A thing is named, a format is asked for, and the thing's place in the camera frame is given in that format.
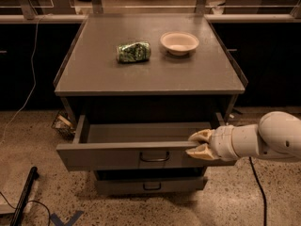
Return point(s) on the crushed green soda can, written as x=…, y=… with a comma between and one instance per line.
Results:
x=133, y=52

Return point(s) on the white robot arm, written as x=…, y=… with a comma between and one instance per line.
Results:
x=276, y=137

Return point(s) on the grey drawer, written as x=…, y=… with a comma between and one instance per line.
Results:
x=132, y=146
x=141, y=186

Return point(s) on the grey bottom drawer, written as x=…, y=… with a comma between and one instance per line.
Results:
x=141, y=186

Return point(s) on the wire basket on floor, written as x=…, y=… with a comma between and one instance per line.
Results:
x=63, y=126

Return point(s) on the black bar on floor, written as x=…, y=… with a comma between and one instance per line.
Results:
x=17, y=216

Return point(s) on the grey top drawer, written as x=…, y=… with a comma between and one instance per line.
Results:
x=132, y=146

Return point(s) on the white paper bowl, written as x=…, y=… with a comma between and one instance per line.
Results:
x=179, y=43

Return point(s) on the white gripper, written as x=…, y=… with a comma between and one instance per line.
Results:
x=223, y=142

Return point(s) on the grey drawer cabinet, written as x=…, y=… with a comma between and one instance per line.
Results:
x=201, y=86

